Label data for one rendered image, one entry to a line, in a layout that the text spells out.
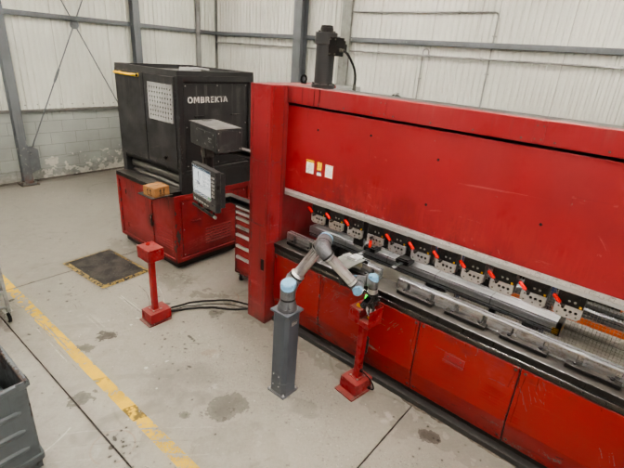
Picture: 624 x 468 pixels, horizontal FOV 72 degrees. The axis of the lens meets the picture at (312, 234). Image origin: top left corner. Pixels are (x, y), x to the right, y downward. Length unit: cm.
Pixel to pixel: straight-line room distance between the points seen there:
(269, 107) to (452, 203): 168
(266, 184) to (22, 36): 637
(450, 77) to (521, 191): 501
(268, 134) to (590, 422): 303
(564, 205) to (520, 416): 144
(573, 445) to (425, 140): 215
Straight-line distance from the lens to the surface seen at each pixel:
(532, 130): 286
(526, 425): 345
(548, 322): 346
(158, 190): 502
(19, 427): 327
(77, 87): 972
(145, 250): 423
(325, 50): 371
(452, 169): 307
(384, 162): 331
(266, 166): 384
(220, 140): 366
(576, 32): 729
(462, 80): 769
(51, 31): 957
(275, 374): 361
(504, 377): 331
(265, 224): 400
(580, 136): 281
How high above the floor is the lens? 255
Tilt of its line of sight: 23 degrees down
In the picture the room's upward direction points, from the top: 4 degrees clockwise
